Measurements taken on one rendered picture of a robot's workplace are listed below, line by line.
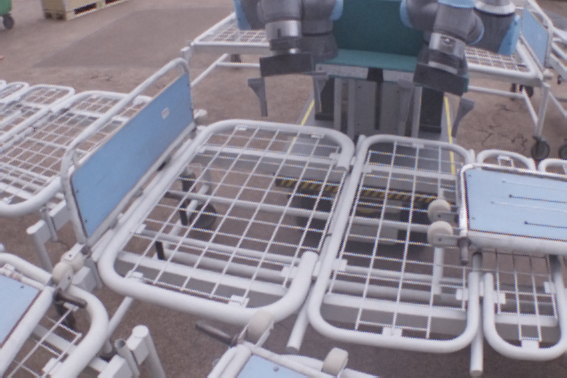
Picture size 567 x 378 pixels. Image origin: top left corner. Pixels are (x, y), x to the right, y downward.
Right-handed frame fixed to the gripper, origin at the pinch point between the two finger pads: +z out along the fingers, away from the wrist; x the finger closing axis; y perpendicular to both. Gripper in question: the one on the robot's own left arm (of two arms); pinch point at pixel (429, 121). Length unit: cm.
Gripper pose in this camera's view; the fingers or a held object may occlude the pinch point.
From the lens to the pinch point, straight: 125.4
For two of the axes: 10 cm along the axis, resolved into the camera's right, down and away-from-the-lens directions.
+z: -2.4, 9.5, 2.1
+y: -3.2, 1.3, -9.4
